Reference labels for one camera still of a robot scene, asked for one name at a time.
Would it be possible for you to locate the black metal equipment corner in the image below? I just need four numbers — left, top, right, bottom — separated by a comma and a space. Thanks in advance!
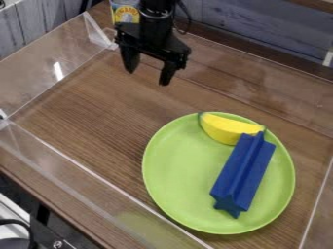
25, 210, 95, 249

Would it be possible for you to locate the green plate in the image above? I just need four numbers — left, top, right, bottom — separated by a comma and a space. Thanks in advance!
142, 113, 296, 234

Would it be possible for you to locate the blue star-shaped block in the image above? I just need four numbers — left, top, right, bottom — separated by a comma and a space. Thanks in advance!
210, 131, 276, 219

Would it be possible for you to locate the clear acrylic enclosure wall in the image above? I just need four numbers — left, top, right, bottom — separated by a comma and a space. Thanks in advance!
0, 6, 333, 249

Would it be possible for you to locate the black cable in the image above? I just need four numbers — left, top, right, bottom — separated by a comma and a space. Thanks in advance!
0, 218, 37, 249

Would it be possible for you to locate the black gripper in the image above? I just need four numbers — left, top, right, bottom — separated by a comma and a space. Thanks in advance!
117, 23, 192, 86

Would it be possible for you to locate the yellow banana-shaped sponge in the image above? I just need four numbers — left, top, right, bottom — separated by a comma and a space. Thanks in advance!
198, 113, 265, 145

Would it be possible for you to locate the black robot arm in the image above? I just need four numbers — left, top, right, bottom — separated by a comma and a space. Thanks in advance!
116, 0, 192, 86

